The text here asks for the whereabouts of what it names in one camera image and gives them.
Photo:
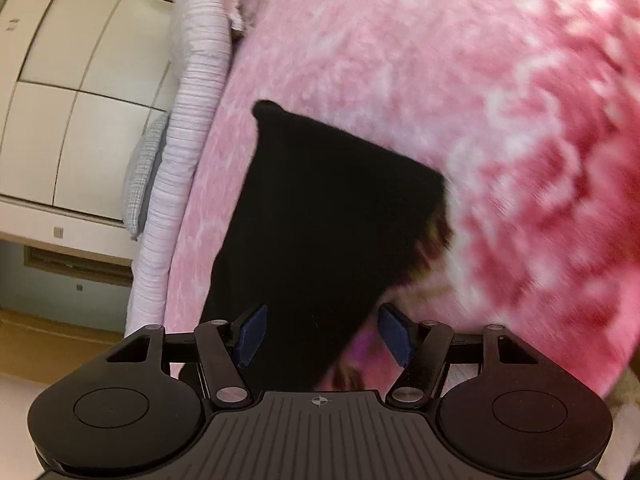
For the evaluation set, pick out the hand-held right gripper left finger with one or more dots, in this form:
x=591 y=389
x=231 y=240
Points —
x=252 y=335

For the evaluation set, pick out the black garment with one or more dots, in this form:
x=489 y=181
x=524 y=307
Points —
x=325 y=210

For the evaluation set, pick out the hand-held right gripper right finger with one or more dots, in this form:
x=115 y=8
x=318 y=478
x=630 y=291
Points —
x=395 y=335

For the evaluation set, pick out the white wardrobe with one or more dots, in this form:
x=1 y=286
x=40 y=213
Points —
x=75 y=60

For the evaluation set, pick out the lilac striped quilt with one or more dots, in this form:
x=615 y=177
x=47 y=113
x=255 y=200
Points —
x=195 y=85

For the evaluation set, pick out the grey checked pillow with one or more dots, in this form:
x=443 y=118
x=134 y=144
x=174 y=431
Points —
x=142 y=180

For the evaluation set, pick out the pink floral blanket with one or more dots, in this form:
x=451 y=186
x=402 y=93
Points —
x=400 y=60

